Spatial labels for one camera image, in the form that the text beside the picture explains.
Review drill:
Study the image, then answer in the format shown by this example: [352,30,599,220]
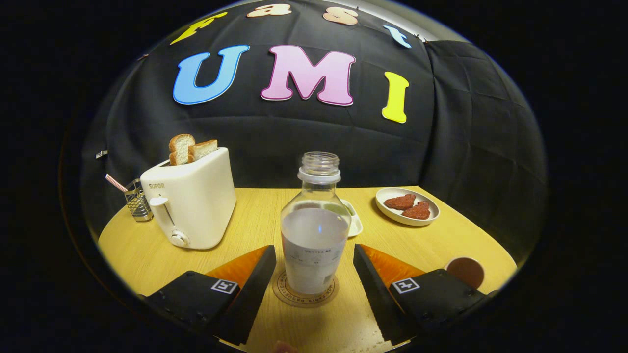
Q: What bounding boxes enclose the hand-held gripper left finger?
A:
[142,245,277,346]

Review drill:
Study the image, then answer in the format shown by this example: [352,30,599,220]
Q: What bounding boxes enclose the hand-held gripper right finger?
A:
[353,244,491,346]

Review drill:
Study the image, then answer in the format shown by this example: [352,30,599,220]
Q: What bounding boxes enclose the round wooden coaster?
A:
[273,269,340,308]

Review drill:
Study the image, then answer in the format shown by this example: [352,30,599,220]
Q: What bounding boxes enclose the clear juice bottle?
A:
[280,151,352,295]

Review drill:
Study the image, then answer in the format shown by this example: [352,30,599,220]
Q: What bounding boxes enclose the cream cup with wooden handle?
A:
[444,256,485,290]

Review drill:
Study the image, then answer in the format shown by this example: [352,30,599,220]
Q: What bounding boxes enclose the white divided bean dish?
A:
[339,199,364,238]

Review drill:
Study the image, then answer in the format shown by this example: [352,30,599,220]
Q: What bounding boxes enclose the wooden table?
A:
[98,185,518,353]

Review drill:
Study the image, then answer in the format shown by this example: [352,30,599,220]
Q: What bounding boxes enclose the white oval plate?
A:
[375,187,441,227]

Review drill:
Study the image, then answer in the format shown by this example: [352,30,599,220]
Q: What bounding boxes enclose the red meat piece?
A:
[384,194,417,211]
[401,201,431,220]

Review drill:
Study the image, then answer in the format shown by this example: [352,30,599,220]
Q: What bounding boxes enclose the white toaster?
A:
[140,147,237,250]

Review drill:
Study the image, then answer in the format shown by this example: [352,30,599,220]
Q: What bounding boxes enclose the toast slice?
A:
[168,134,196,166]
[188,139,218,163]

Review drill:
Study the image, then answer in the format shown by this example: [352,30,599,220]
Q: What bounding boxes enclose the pink striped straw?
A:
[105,174,129,193]

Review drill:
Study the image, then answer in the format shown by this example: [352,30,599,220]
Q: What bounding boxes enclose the wire mesh holder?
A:
[124,179,154,223]

